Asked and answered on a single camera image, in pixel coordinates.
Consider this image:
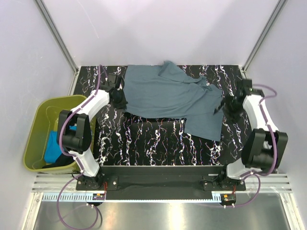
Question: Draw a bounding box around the slate blue t shirt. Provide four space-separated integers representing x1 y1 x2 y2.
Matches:
124 61 224 141

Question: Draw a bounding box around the left connector box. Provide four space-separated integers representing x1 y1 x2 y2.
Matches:
92 192 106 201

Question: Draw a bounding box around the connector box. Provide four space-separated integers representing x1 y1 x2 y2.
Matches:
221 193 236 203
92 192 106 201

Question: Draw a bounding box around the aluminium frame rail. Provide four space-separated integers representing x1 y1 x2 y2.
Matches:
32 173 292 193

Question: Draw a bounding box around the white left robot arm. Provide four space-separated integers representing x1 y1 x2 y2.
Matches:
57 74 128 190

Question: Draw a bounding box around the right connector box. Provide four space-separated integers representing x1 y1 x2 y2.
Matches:
221 193 236 203

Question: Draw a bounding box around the right upright frame post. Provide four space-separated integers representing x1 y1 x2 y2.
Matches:
242 0 288 73

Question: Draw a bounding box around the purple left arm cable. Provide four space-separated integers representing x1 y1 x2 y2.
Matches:
56 64 108 229

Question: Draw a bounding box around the white slotted cable duct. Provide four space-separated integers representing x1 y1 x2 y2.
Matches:
42 192 222 204

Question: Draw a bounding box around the left upright frame post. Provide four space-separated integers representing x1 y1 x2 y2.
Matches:
33 0 80 75

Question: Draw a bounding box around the black t shirt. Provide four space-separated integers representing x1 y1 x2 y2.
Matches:
43 154 74 169

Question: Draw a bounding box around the bright blue t shirt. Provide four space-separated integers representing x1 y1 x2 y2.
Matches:
44 130 62 164

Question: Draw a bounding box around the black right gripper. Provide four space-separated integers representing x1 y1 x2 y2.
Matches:
213 94 245 126

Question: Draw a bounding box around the olive green plastic bin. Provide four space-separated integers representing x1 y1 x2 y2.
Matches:
23 95 86 174

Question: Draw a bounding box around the upright frame post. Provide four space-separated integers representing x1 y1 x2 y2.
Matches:
242 0 288 73
33 0 80 75

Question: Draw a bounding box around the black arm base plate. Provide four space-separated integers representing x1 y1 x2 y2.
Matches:
76 166 246 198

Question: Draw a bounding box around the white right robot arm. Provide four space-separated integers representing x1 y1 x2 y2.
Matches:
214 79 288 190

